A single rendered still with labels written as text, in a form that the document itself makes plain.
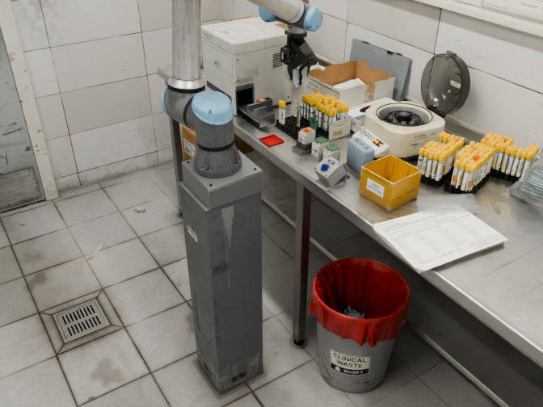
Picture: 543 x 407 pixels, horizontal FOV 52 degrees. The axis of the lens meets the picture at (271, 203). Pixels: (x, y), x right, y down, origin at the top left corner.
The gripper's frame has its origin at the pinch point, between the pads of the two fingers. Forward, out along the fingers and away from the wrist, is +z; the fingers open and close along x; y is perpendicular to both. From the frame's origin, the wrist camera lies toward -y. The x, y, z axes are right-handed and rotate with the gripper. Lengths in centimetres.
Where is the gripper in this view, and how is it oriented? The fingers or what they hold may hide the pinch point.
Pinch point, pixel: (298, 88)
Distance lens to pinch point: 208.6
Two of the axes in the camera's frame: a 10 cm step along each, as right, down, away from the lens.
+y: -5.4, -4.6, 7.0
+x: -8.4, 3.0, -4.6
